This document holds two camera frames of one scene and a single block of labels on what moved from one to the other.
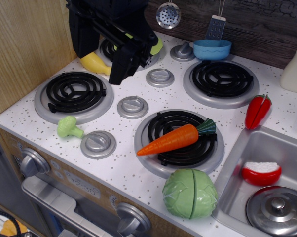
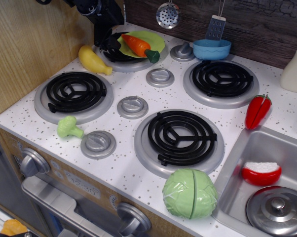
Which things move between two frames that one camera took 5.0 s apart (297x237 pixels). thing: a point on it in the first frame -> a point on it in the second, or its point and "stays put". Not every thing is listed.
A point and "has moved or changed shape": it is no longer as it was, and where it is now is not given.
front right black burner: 190,154 stays put
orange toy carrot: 178,138 has moved or changed shape
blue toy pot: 211,50 stays put
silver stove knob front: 98,144 stays put
